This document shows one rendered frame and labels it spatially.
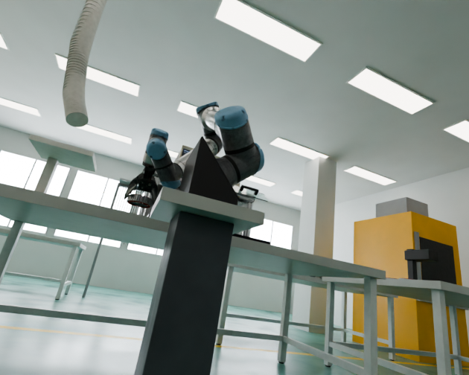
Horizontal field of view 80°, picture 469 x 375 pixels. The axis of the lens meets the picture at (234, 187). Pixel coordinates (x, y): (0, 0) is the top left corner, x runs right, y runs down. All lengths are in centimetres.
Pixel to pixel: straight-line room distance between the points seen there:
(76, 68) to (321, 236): 458
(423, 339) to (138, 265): 616
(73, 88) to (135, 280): 595
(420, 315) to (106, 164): 747
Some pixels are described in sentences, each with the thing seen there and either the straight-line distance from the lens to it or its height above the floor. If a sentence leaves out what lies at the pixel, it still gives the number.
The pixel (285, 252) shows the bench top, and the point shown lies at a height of 72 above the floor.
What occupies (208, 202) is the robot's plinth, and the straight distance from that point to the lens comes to 81.
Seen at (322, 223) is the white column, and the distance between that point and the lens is 566.
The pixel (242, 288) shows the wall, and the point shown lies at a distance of 872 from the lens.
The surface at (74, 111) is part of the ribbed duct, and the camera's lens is 258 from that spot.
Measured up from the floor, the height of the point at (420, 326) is 41.
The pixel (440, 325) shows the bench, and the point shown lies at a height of 49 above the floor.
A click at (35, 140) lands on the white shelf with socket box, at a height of 117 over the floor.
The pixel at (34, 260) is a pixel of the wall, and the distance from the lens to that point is 812.
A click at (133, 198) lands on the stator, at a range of 132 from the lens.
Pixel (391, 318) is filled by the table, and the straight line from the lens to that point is 419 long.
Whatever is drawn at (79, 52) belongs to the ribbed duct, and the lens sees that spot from 304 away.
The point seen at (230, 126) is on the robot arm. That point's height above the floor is 103.
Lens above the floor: 52
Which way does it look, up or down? 19 degrees up
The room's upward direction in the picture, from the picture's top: 9 degrees clockwise
